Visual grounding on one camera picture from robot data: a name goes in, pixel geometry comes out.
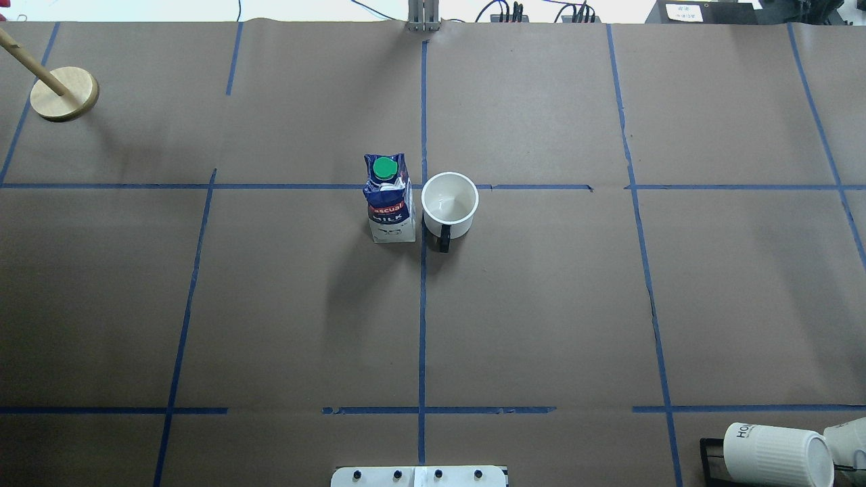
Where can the aluminium frame post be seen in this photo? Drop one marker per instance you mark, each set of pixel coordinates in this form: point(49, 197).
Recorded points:
point(423, 16)

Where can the wooden mug tree stand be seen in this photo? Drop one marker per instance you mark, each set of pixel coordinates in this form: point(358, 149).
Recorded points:
point(59, 95)

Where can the white mounting post with base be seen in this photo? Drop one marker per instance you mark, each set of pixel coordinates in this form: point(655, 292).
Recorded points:
point(420, 475)

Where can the white mug black handle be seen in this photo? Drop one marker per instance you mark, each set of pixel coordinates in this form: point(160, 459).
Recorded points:
point(449, 201)

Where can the blue milk carton green cap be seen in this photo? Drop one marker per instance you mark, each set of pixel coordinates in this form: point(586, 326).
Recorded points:
point(389, 199)

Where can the white cup on rack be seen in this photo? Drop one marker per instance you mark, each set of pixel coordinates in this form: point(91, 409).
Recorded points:
point(768, 455)
point(846, 442)

